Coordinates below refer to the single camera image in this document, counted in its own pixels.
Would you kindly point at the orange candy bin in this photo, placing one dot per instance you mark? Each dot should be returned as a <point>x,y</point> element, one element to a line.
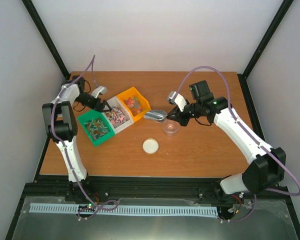
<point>135,103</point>

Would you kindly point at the right black frame post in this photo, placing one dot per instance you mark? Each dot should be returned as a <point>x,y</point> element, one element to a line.
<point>269,33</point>

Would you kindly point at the light blue cable duct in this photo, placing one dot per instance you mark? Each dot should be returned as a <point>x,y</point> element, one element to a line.
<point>125,210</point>

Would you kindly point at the black aluminium rail base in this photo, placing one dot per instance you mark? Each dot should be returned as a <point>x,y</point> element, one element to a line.
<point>104,188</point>

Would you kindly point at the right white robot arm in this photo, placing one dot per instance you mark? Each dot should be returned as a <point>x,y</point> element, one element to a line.
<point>265,162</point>

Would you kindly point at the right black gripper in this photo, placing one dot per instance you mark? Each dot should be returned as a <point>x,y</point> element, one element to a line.
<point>182,121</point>

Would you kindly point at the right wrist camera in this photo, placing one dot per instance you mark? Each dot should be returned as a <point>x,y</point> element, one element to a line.
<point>174,98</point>

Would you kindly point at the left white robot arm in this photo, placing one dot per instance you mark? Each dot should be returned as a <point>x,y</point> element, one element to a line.
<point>61,124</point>

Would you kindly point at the left black frame post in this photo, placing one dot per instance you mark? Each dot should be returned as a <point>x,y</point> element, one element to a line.
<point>34,15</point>

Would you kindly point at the metal scoop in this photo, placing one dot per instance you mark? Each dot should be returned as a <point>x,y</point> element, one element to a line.
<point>155,115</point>

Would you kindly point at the white candy bin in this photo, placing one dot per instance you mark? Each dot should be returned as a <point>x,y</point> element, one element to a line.
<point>119,117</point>

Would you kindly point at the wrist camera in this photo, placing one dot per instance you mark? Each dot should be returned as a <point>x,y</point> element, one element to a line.
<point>174,98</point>
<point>100,90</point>

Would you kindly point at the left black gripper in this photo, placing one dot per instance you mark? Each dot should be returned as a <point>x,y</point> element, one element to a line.
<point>100,108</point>

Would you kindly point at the black frame post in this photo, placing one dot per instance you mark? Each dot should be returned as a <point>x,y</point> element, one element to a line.
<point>269,33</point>
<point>34,15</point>

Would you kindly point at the green candy bin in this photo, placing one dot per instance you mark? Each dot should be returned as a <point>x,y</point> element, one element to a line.
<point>96,126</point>

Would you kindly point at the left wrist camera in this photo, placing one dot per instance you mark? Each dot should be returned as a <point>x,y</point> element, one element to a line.
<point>100,90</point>

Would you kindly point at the metal front plate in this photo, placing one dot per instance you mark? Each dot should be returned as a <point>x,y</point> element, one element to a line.
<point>256,220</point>

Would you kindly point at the white jar lid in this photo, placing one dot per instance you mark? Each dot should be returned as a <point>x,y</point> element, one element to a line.
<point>150,146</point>

